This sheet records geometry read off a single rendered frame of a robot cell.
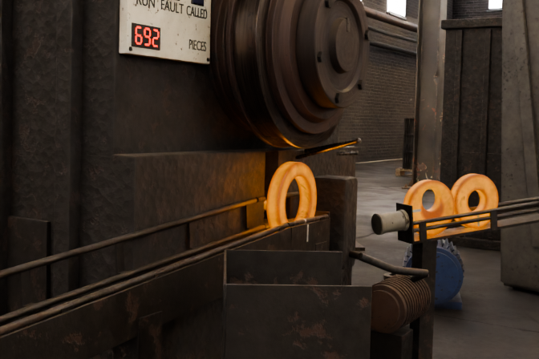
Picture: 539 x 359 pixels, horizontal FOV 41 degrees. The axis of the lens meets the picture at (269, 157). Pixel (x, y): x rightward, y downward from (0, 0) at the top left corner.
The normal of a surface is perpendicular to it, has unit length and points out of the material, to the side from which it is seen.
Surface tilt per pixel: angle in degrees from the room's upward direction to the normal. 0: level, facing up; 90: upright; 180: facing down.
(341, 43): 90
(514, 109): 90
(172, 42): 90
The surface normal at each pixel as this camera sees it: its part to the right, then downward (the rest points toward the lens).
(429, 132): -0.52, 0.03
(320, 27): 0.85, 0.05
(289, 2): -0.03, -0.36
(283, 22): -0.07, -0.15
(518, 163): -0.71, 0.02
